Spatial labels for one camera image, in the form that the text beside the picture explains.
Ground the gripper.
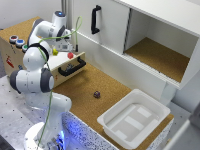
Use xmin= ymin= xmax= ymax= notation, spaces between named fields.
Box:
xmin=56 ymin=32 xmax=74 ymax=52

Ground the yellow block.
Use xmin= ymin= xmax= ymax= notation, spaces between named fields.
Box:
xmin=52 ymin=48 xmax=60 ymax=57

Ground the green button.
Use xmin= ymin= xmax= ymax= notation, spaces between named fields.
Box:
xmin=21 ymin=43 xmax=30 ymax=53

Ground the blue button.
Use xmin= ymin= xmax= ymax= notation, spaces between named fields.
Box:
xmin=15 ymin=38 xmax=26 ymax=49

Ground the white sliding door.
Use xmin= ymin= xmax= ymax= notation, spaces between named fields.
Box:
xmin=72 ymin=0 xmax=131 ymax=56

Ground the red button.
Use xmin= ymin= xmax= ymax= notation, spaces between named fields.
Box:
xmin=8 ymin=34 xmax=19 ymax=45

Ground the purple block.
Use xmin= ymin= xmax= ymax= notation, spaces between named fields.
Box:
xmin=93 ymin=90 xmax=101 ymax=99

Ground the white cabinet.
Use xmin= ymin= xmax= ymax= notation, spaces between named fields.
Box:
xmin=71 ymin=0 xmax=200 ymax=107

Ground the white plastic box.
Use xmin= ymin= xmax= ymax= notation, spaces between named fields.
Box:
xmin=96 ymin=88 xmax=172 ymax=150

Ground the black drawer handle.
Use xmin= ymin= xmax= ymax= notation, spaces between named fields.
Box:
xmin=57 ymin=56 xmax=87 ymax=77

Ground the black door handle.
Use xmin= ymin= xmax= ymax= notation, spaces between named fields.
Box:
xmin=90 ymin=4 xmax=102 ymax=35

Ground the green cable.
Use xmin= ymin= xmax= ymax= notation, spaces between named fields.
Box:
xmin=35 ymin=15 xmax=84 ymax=150

